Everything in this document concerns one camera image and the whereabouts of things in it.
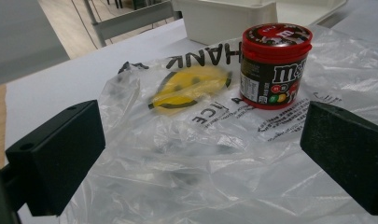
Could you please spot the grey metal stand frame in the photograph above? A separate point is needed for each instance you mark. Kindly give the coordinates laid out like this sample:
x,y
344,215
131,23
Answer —
x,y
127,20

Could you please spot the clear printed plastic bag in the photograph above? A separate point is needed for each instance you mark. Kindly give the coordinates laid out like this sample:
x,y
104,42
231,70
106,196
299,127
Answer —
x,y
193,168

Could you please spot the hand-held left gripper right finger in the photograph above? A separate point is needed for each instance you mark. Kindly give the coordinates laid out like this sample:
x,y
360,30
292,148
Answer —
x,y
348,149

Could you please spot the white plastic bin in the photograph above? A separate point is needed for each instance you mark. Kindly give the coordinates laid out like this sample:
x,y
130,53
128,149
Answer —
x,y
227,20

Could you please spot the red-lidded candy jar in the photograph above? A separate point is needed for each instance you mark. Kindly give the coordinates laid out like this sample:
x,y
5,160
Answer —
x,y
272,67

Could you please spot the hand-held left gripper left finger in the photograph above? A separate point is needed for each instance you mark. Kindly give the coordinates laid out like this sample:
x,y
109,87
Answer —
x,y
57,155

